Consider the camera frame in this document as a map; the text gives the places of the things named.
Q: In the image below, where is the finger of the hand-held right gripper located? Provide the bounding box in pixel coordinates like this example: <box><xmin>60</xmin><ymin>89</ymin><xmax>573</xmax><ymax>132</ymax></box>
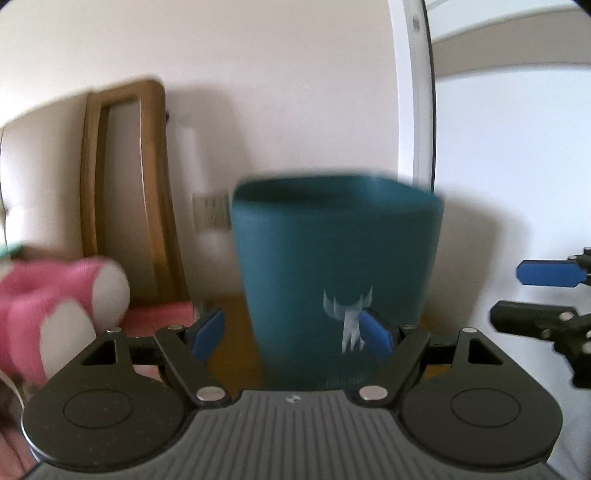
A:
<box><xmin>489</xmin><ymin>300</ymin><xmax>591</xmax><ymax>389</ymax></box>
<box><xmin>516</xmin><ymin>247</ymin><xmax>591</xmax><ymax>289</ymax></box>

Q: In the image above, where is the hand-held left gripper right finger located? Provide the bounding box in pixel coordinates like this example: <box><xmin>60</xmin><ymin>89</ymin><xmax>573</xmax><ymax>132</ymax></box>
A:
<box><xmin>353</xmin><ymin>308</ymin><xmax>514</xmax><ymax>408</ymax></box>

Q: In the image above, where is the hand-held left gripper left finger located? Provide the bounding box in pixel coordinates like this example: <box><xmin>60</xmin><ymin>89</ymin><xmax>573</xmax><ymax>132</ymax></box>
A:
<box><xmin>78</xmin><ymin>308</ymin><xmax>232</xmax><ymax>408</ymax></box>

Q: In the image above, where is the teal plastic waste bin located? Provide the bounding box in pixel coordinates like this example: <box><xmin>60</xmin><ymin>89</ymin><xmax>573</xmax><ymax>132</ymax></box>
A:
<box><xmin>231</xmin><ymin>173</ymin><xmax>447</xmax><ymax>393</ymax></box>

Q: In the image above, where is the pink cloth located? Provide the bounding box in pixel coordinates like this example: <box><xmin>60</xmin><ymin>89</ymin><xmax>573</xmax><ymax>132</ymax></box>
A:
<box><xmin>124</xmin><ymin>302</ymin><xmax>197</xmax><ymax>334</ymax></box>

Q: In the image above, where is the brown wooden chair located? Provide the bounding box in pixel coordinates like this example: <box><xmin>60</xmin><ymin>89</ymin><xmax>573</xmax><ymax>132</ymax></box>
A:
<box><xmin>80</xmin><ymin>79</ymin><xmax>194</xmax><ymax>311</ymax></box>

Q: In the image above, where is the pink and white plush toy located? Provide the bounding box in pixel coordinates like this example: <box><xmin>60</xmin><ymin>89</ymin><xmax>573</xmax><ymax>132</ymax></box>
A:
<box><xmin>0</xmin><ymin>257</ymin><xmax>132</xmax><ymax>387</ymax></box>

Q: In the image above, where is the beige padded headboard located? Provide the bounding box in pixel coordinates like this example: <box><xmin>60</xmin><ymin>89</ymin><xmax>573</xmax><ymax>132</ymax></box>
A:
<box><xmin>0</xmin><ymin>104</ymin><xmax>89</xmax><ymax>261</ymax></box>

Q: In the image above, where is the white wall socket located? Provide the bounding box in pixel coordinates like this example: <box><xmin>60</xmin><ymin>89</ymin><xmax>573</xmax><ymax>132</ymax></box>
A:
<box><xmin>192</xmin><ymin>193</ymin><xmax>232</xmax><ymax>230</ymax></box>

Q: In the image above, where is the white door frame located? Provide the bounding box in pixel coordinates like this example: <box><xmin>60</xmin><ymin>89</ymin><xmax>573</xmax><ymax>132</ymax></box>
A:
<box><xmin>387</xmin><ymin>0</ymin><xmax>437</xmax><ymax>191</ymax></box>

